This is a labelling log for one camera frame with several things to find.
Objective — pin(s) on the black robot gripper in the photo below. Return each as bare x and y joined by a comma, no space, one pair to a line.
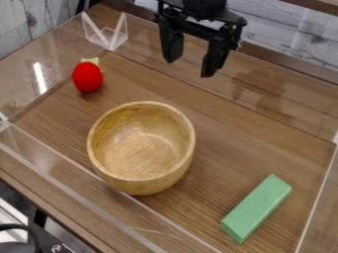
201,18

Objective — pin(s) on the clear acrylic corner bracket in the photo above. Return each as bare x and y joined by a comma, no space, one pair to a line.
107,38

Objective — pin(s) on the clear acrylic tray barrier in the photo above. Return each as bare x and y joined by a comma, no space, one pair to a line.
265,121

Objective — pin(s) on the red plush fruit green leaf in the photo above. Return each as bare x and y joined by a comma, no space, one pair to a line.
87,75

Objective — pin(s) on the wooden bowl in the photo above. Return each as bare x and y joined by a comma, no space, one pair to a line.
141,146

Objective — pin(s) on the black equipment at table corner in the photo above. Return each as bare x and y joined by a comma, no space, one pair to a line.
24,235

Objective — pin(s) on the green rectangular block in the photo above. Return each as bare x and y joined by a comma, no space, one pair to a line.
250,213

